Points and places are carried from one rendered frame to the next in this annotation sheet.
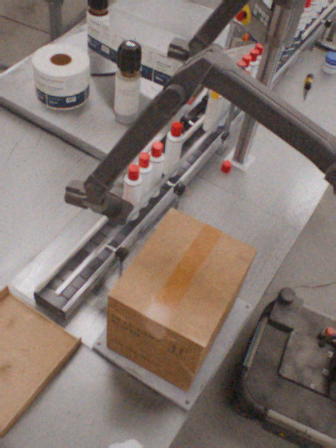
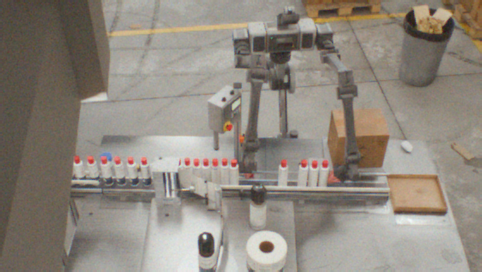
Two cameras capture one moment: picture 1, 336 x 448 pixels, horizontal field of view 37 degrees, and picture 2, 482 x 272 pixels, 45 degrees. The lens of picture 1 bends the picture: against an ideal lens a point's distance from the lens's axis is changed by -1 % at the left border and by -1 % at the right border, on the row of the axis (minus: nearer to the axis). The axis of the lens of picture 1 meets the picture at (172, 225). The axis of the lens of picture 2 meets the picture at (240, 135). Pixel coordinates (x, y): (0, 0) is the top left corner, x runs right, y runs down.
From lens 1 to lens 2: 3.35 m
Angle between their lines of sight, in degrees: 69
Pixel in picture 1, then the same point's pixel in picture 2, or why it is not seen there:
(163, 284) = (371, 124)
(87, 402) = (403, 164)
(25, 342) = (404, 192)
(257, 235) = (282, 150)
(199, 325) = (375, 111)
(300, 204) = not seen: hidden behind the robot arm
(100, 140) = (287, 223)
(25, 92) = not seen: outside the picture
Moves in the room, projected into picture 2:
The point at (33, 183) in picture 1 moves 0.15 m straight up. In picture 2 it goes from (335, 241) to (338, 224)
